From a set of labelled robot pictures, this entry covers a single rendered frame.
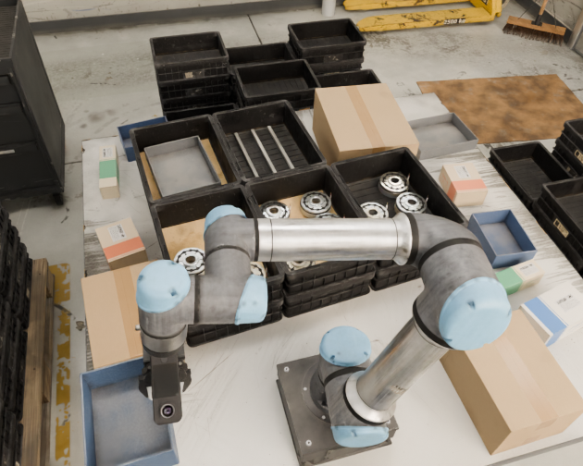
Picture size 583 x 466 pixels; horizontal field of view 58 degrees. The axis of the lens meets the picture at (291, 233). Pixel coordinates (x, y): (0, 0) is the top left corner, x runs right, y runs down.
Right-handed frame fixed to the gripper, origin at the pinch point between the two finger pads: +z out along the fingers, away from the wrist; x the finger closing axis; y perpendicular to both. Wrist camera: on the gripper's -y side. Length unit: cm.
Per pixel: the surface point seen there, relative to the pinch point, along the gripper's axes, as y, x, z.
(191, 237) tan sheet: 67, -13, 28
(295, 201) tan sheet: 76, -49, 23
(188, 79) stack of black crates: 214, -29, 60
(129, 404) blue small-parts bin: 3.6, 6.8, 6.2
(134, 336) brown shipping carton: 32.9, 5.5, 27.5
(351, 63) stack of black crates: 217, -123, 49
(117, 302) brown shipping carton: 45, 9, 28
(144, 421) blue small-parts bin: -0.5, 4.0, 5.7
